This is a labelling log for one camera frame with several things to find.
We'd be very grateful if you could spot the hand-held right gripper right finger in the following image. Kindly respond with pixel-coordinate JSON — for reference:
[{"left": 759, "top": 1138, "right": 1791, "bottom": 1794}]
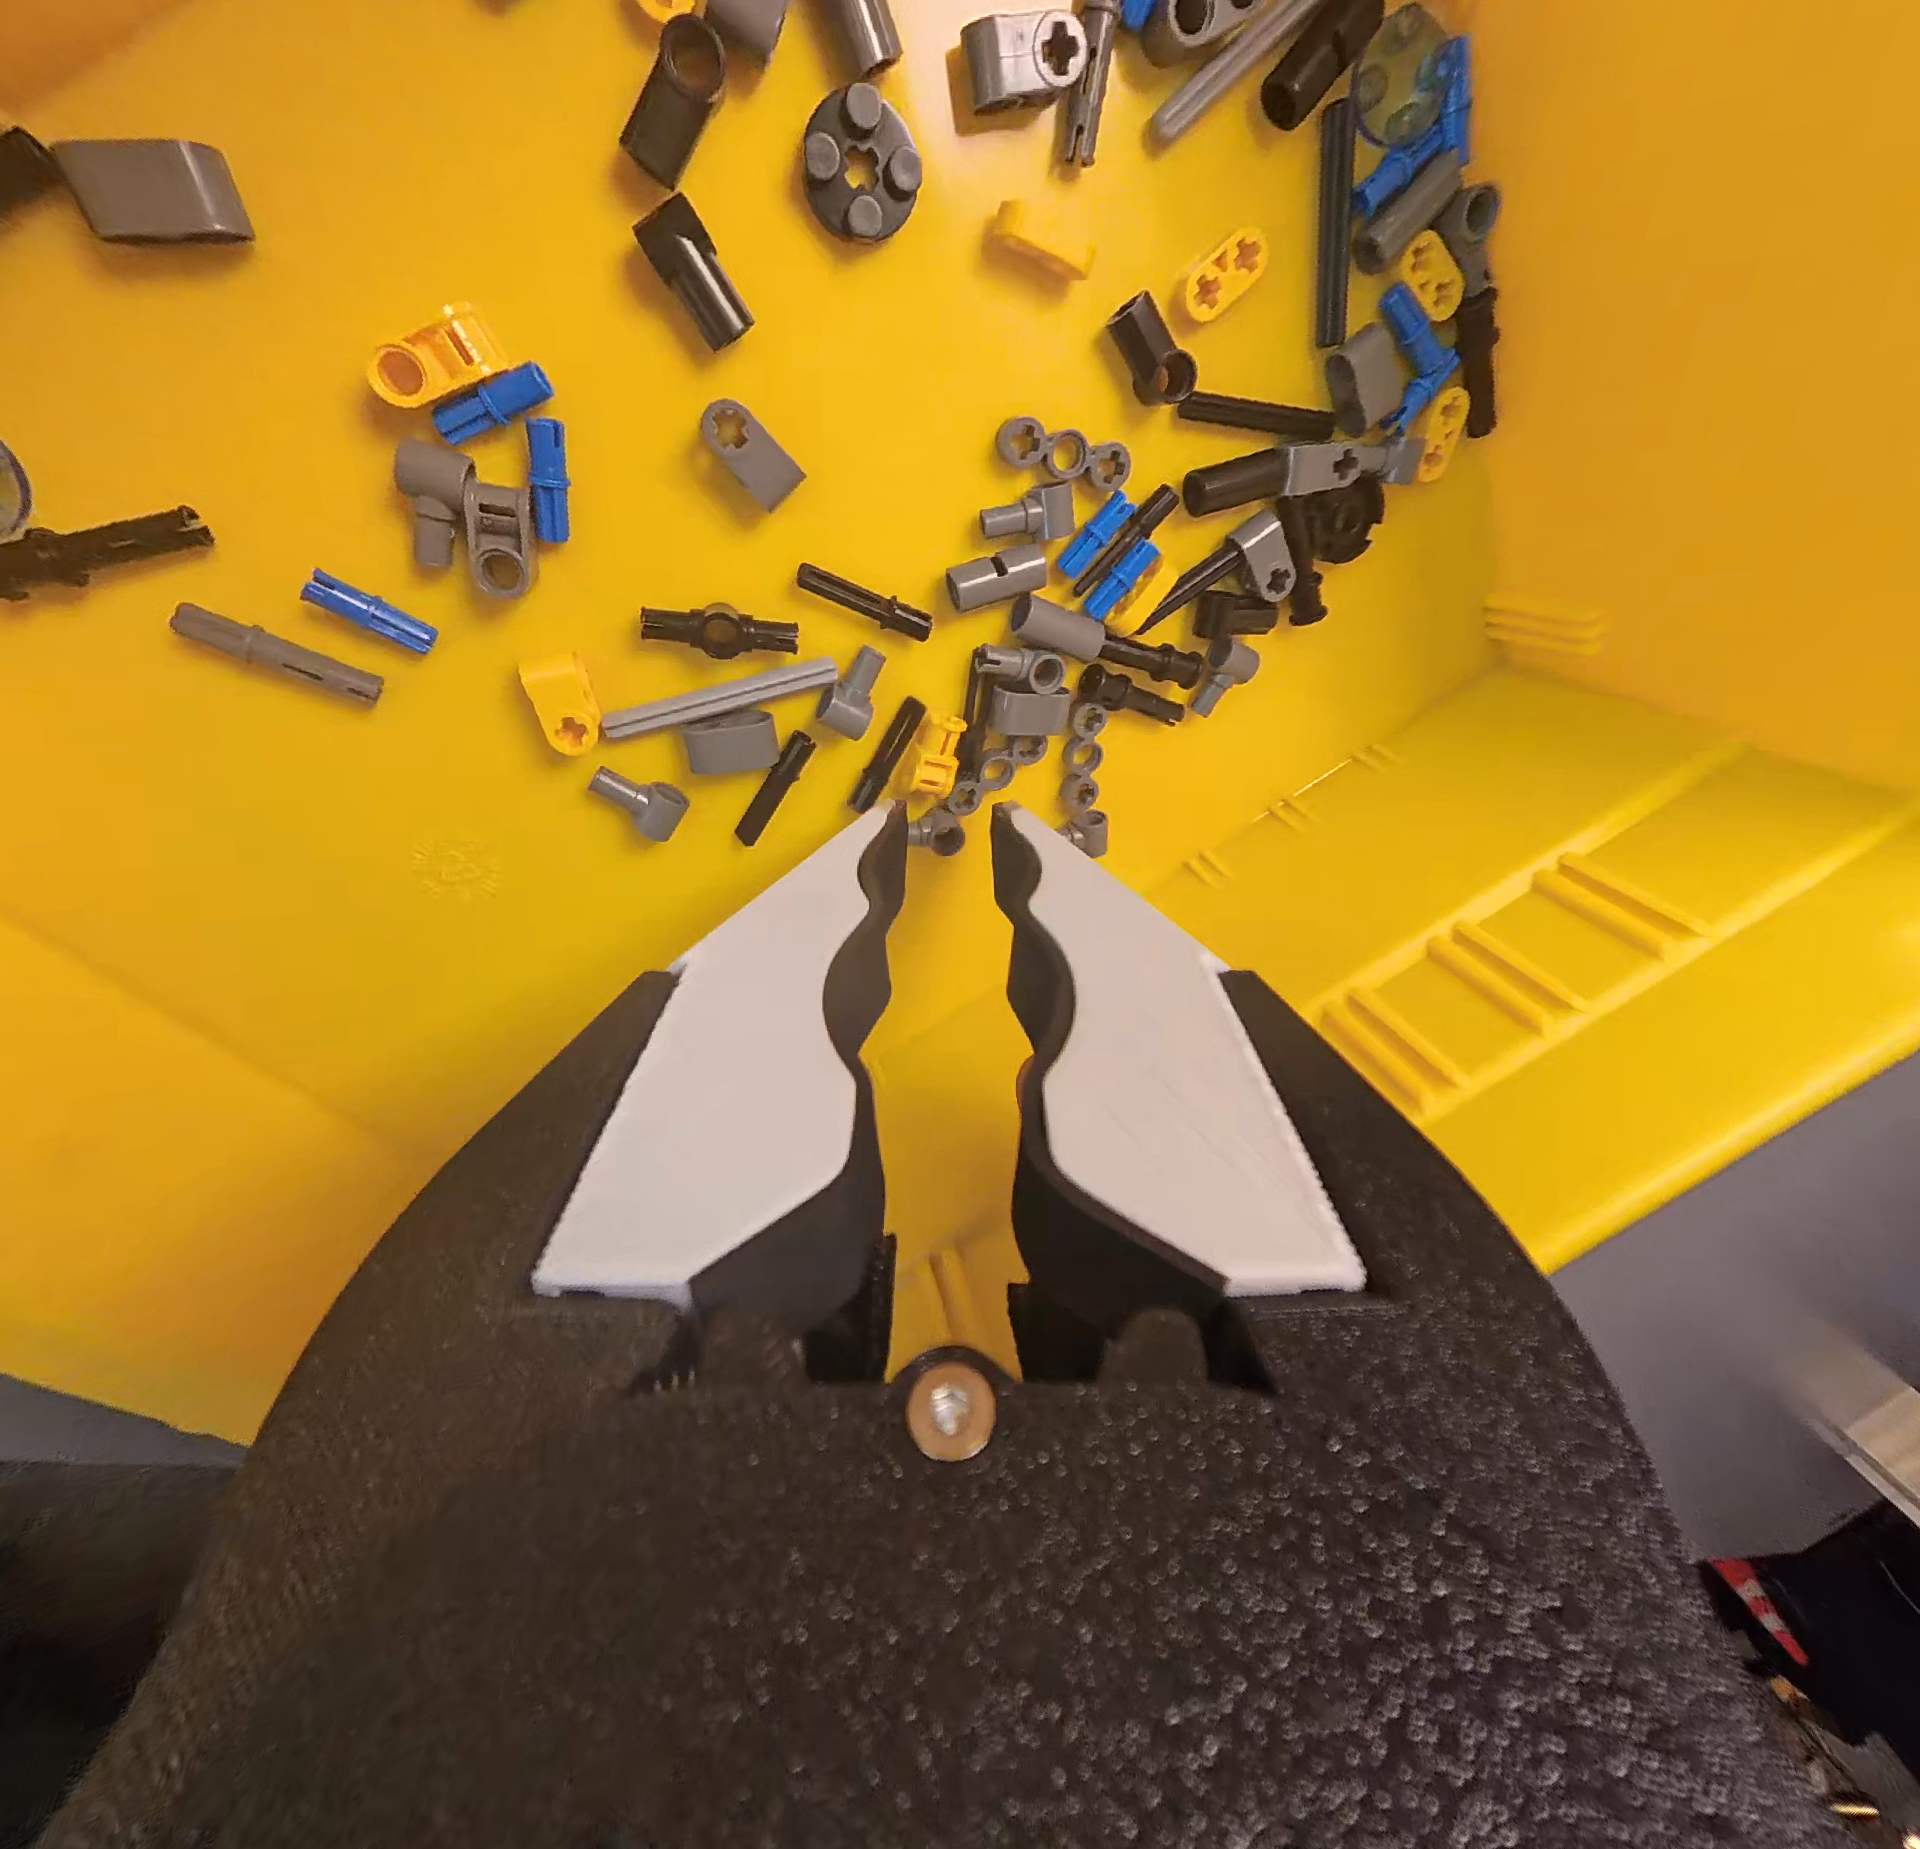
[{"left": 985, "top": 802, "right": 1371, "bottom": 1387}]

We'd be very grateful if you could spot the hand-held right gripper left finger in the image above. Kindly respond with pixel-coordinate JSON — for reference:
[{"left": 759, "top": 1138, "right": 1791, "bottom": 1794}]
[{"left": 532, "top": 802, "right": 911, "bottom": 1387}]

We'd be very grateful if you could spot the yellow plastic bin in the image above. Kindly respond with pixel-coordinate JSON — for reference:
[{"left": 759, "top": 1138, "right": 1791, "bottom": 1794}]
[{"left": 0, "top": 0, "right": 1920, "bottom": 1449}]

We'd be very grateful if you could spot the pile of mixed lego parts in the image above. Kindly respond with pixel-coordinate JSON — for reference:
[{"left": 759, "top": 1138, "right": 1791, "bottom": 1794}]
[{"left": 0, "top": 0, "right": 1505, "bottom": 864}]

